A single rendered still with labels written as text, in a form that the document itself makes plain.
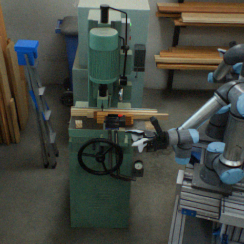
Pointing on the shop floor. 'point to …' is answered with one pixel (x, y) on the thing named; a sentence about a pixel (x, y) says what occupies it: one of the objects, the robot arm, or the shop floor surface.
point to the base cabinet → (98, 193)
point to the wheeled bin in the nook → (66, 100)
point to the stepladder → (37, 96)
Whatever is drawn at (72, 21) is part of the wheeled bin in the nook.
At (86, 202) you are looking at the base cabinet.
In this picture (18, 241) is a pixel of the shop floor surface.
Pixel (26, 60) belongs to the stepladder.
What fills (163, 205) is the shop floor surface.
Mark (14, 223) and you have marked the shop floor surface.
